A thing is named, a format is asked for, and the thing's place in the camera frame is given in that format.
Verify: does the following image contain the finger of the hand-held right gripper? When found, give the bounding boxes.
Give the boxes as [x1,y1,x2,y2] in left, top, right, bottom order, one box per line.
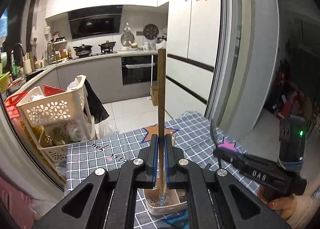
[213,147,248,172]

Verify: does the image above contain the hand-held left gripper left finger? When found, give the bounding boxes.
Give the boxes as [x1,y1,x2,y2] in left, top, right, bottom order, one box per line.
[32,134,160,229]

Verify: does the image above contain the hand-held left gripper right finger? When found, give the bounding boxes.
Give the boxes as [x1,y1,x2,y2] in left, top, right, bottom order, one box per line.
[164,134,293,229]

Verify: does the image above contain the beige perforated utensil holder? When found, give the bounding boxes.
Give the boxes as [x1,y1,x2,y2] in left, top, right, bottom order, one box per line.
[142,186,188,216]

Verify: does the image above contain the wooden chopstick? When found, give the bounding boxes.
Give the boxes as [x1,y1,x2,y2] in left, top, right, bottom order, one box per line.
[156,48,167,191]

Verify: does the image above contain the person's right hand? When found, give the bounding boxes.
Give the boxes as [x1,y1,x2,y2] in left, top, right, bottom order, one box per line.
[267,179,320,227]

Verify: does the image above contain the pile of dark red bags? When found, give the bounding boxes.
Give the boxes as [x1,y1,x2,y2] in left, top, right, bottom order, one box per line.
[264,66,316,125]

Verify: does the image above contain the white plastic bag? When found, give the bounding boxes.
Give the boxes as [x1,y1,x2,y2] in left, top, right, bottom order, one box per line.
[98,121,120,138]

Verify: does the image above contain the brown cardboard box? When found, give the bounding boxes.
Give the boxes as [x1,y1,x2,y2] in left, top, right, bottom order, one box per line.
[150,85,161,106]

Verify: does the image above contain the grey checkered star tablecloth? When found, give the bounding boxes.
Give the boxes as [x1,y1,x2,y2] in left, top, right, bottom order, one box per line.
[65,111,263,229]

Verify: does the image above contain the black hanging bag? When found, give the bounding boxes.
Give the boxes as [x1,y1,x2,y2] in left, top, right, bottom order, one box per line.
[83,79,110,125]

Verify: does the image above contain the black built-in oven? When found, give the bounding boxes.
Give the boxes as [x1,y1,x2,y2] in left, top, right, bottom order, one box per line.
[121,55,156,86]

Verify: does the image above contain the grey kitchen counter cabinets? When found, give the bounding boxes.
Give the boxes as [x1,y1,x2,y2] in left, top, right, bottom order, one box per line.
[25,50,161,105]

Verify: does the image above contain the beige perforated trolley cart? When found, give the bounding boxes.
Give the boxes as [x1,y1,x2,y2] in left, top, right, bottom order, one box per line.
[16,75,97,171]

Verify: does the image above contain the black cooking pot with lid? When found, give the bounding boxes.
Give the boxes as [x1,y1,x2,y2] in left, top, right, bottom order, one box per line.
[98,40,117,54]

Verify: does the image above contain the patterned round plate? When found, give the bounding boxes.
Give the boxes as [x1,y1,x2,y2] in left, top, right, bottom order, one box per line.
[121,33,135,46]

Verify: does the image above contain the dark round baking pan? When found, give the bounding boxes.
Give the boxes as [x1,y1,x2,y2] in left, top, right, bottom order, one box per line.
[143,24,160,40]

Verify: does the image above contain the white refrigerator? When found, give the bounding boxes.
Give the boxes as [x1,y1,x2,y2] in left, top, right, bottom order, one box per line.
[165,0,221,120]

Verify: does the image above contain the black wok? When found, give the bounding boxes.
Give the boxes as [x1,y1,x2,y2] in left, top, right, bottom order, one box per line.
[72,44,93,58]

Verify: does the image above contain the white spice rack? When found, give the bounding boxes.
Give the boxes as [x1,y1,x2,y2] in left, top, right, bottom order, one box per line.
[47,38,70,63]

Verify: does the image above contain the black range hood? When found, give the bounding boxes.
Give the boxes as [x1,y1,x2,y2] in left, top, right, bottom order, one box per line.
[67,5,123,40]

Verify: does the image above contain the red plastic basket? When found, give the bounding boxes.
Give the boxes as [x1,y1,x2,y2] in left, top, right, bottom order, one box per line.
[4,84,66,120]

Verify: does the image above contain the black kitchen faucet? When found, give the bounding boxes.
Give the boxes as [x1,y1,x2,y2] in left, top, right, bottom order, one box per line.
[9,43,26,80]

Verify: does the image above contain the white mop handle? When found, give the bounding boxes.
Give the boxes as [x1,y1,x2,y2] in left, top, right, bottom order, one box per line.
[149,55,154,85]

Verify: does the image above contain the grey sliding door frame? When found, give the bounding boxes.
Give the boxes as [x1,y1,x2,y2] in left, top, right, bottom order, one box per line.
[0,0,251,192]

